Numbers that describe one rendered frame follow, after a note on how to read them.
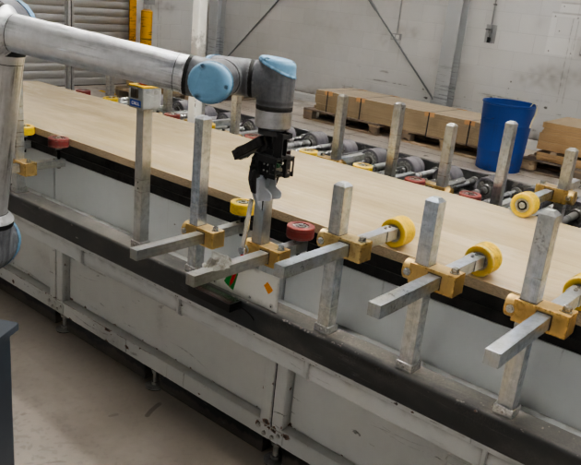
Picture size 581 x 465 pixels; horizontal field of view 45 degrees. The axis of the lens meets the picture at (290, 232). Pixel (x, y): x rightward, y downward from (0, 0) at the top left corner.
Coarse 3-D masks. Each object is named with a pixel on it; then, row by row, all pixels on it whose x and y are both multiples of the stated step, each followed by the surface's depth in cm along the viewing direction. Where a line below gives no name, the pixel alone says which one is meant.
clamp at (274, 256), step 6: (246, 240) 194; (252, 246) 191; (258, 246) 189; (264, 246) 189; (270, 246) 189; (276, 246) 190; (252, 252) 191; (270, 252) 187; (276, 252) 186; (282, 252) 186; (288, 252) 188; (270, 258) 187; (276, 258) 186; (282, 258) 187; (270, 264) 188
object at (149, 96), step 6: (132, 84) 209; (138, 84) 209; (138, 90) 208; (144, 90) 207; (150, 90) 209; (156, 90) 210; (138, 96) 208; (144, 96) 208; (150, 96) 209; (156, 96) 211; (144, 102) 208; (150, 102) 210; (156, 102) 212; (138, 108) 210; (144, 108) 209; (150, 108) 211; (156, 108) 212
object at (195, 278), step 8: (288, 248) 194; (296, 248) 196; (304, 248) 199; (240, 256) 183; (248, 256) 183; (256, 256) 184; (264, 256) 186; (232, 264) 177; (240, 264) 179; (248, 264) 182; (256, 264) 185; (264, 264) 187; (192, 272) 170; (200, 272) 170; (208, 272) 171; (216, 272) 173; (224, 272) 176; (232, 272) 178; (192, 280) 168; (200, 280) 170; (208, 280) 172
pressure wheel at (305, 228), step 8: (288, 224) 197; (296, 224) 199; (304, 224) 199; (312, 224) 199; (288, 232) 196; (296, 232) 194; (304, 232) 194; (312, 232) 196; (296, 240) 195; (304, 240) 195
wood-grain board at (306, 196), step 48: (48, 96) 364; (96, 144) 271; (192, 144) 288; (240, 144) 297; (240, 192) 226; (288, 192) 232; (384, 192) 244; (432, 192) 250; (480, 240) 203; (528, 240) 207; (576, 240) 212; (480, 288) 173
